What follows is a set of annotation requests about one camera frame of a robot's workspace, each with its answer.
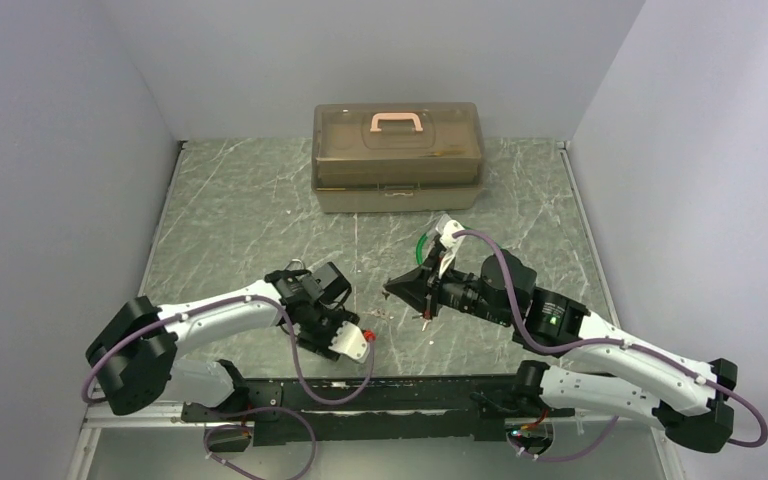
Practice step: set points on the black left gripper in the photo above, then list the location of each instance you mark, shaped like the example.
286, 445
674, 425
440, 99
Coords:
320, 345

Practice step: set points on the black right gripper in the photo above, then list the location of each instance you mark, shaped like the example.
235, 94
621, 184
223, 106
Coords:
422, 287

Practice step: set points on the green cable lock loop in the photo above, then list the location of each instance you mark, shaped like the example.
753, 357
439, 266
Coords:
420, 248

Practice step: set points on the black cable lock loop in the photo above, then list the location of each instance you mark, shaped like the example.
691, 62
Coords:
295, 264

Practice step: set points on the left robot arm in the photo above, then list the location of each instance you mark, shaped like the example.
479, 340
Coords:
140, 357

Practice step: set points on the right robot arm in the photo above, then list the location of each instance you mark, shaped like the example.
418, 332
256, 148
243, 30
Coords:
628, 378

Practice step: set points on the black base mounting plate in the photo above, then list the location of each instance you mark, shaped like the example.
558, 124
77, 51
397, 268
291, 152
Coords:
481, 407

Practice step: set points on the translucent brown plastic toolbox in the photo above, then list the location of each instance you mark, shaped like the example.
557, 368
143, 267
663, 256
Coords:
397, 157

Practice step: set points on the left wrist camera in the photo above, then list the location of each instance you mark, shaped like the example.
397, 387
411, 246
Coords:
352, 342

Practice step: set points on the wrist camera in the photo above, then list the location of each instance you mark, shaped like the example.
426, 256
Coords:
352, 342
444, 231

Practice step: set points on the silver keys on ring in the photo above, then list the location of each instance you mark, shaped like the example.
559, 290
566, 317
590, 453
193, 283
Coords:
379, 313

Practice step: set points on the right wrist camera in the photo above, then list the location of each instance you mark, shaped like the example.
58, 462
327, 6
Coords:
444, 231

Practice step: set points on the aluminium extrusion rail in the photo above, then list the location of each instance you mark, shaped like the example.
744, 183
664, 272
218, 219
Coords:
157, 415

